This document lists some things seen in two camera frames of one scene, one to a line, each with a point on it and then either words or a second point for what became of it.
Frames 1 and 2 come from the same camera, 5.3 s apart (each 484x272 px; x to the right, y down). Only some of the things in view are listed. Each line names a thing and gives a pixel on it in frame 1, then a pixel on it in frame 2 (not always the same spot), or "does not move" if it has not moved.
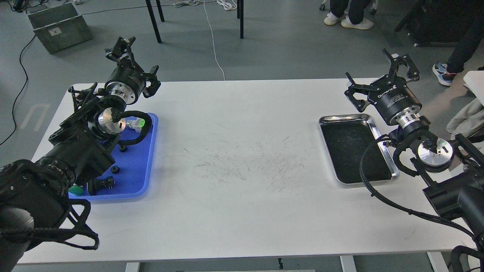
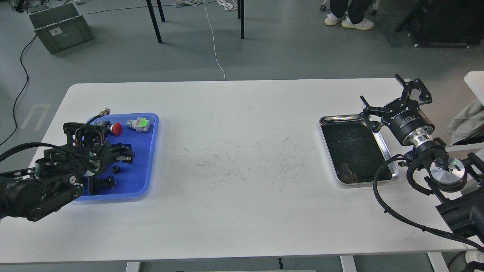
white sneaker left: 331,19 does not move
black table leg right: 240,7 does not move
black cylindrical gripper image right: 396,102 -> 410,122
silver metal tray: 345,137 does not move
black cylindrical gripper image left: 127,82 -> 90,149
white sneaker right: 366,24 does not move
